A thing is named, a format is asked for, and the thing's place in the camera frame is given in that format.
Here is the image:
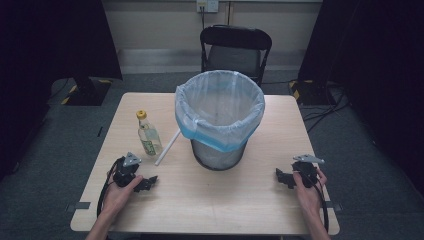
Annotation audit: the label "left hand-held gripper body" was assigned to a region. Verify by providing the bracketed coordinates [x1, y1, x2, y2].
[112, 151, 143, 188]

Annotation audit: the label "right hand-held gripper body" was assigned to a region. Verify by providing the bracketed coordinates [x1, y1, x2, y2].
[291, 153, 326, 190]

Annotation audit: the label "person's right hand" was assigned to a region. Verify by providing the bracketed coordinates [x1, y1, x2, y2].
[292, 167, 329, 217]

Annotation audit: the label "person's left hand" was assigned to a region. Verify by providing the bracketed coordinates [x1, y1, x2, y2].
[100, 174, 144, 218]

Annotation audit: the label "white straw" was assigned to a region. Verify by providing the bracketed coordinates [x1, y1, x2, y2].
[154, 129, 182, 167]

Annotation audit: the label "clear glass bottle yellow cap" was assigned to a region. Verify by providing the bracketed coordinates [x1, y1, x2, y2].
[135, 109, 164, 157]

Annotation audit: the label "grey tape strip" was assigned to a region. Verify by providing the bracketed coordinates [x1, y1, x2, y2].
[324, 201, 343, 212]
[65, 201, 92, 213]

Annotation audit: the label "black mesh trash bin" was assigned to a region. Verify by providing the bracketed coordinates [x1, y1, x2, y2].
[190, 131, 249, 172]

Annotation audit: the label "black stand base striped tape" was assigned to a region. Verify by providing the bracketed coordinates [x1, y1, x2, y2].
[60, 74, 113, 107]
[288, 79, 338, 107]

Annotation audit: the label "translucent blue trash bag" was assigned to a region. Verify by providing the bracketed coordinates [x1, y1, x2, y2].
[174, 69, 266, 154]

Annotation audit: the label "black curtain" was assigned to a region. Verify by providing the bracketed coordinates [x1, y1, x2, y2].
[297, 0, 424, 196]
[0, 0, 123, 183]

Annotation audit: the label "black folding chair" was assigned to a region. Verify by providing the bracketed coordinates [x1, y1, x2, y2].
[199, 24, 273, 88]

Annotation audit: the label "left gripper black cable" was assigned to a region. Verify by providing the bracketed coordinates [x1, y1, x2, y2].
[96, 157, 125, 218]

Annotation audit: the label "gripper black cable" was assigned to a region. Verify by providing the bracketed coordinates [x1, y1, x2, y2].
[96, 157, 125, 218]
[306, 171, 330, 233]

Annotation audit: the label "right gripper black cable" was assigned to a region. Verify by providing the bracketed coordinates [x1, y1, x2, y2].
[306, 171, 330, 233]

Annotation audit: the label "black floor cables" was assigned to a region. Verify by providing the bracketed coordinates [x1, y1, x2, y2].
[301, 83, 352, 134]

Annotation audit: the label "white wall outlet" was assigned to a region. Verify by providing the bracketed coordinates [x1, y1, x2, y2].
[196, 0, 220, 14]

